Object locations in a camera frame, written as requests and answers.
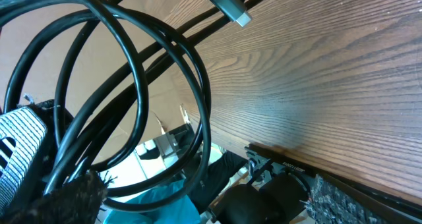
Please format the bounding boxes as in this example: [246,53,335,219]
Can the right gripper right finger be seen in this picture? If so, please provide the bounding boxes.
[306,175,406,224]

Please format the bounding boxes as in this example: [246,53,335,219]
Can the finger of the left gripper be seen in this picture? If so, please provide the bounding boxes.
[1,107,47,216]

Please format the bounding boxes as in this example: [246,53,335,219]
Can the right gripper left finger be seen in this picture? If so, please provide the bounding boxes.
[1,171,109,224]

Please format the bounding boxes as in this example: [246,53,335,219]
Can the black USB cable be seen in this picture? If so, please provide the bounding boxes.
[0,0,284,213]

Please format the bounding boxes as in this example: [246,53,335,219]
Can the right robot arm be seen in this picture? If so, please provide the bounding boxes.
[1,152,409,223]

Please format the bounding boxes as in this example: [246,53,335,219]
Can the teal cloth below table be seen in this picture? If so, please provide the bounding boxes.
[104,179,202,224]

